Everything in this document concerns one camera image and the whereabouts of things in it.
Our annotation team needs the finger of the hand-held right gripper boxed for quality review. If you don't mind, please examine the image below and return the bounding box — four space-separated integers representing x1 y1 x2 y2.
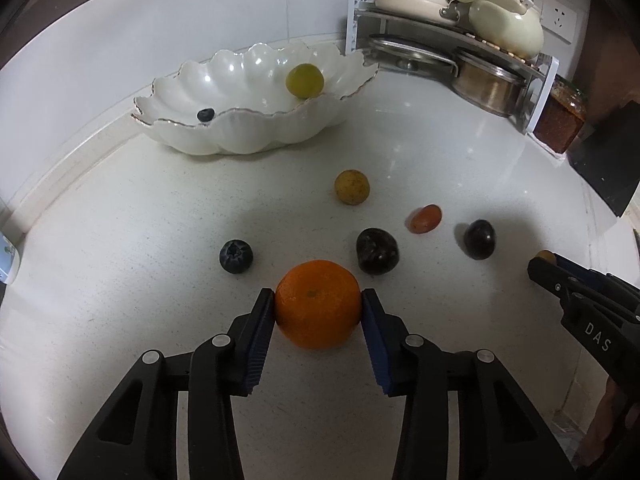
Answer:
552 253 640 311
527 257 576 307

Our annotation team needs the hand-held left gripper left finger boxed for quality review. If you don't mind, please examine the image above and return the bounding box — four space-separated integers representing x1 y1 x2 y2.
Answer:
56 287 276 480

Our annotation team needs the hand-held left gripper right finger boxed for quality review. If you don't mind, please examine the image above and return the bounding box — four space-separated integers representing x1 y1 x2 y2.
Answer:
360 287 583 480

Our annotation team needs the orange mandarin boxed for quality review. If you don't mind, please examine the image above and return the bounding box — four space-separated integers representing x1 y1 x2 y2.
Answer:
274 259 362 351

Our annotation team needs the dark purple grape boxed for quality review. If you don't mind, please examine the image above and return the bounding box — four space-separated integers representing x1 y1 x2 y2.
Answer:
463 219 497 261

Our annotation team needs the dark purple plum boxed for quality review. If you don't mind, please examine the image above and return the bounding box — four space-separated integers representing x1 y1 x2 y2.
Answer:
356 227 400 276

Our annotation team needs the white scalloped ceramic bowl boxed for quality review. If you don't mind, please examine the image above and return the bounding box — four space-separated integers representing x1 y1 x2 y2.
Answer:
131 40 380 156

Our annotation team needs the person's right forearm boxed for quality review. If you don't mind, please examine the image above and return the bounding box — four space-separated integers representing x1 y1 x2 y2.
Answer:
580 374 628 472

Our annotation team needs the black board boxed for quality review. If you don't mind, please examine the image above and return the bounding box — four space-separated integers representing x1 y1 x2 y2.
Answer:
569 97 640 217

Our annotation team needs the small red-brown date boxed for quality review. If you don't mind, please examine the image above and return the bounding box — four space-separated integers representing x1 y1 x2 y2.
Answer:
410 204 443 234

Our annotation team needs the glass jar of chili sauce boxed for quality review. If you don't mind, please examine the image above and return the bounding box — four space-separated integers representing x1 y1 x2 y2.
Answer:
532 76 589 155

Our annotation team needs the steel pot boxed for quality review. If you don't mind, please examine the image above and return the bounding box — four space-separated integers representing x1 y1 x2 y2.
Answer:
451 49 527 117

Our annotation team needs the white metal kitchen rack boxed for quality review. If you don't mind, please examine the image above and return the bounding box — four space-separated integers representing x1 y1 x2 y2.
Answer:
344 0 560 136

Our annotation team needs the cream ceramic kettle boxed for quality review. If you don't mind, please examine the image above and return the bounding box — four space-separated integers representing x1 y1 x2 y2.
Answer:
452 0 545 59

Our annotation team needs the glass pot lid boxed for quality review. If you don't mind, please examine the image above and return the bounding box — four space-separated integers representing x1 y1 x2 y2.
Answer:
369 34 460 80

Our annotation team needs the white and blue carton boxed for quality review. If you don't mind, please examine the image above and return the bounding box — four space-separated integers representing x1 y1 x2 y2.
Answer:
0 232 22 286

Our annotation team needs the green plum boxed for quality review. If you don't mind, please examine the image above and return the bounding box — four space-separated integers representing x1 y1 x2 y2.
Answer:
285 62 324 99

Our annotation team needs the cream cooking pot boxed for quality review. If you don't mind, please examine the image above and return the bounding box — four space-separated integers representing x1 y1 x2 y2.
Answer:
374 0 460 27

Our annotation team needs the white wall power outlet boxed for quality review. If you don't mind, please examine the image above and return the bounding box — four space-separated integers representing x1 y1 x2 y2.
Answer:
541 0 579 44

